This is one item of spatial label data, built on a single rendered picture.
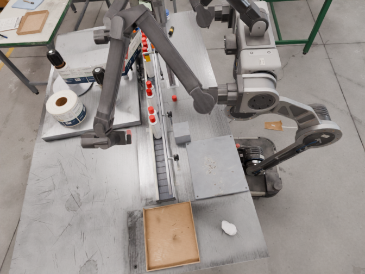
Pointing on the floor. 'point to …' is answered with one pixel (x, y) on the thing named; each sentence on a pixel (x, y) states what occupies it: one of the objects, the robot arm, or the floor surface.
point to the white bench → (32, 41)
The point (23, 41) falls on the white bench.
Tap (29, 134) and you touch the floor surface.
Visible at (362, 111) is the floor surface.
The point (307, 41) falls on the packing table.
